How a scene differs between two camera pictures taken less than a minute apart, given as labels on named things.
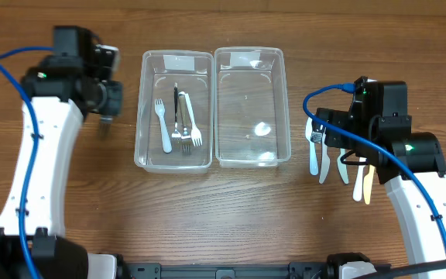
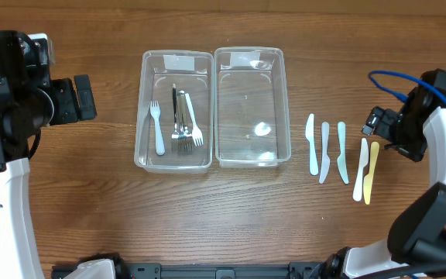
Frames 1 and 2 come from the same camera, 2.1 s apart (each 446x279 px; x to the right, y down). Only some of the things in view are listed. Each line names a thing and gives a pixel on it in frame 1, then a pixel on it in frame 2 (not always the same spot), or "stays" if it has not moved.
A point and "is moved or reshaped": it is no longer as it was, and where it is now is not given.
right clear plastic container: (251, 115) stays
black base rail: (137, 270) stays
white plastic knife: (358, 189) stays
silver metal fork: (105, 127) → (185, 141)
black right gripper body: (334, 137) → (373, 121)
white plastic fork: (159, 109) is moved or reshaped
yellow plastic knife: (368, 183) stays
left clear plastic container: (174, 129) stays
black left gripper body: (104, 122) → (84, 97)
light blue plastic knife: (313, 167) stays
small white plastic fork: (196, 134) stays
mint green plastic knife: (342, 167) stays
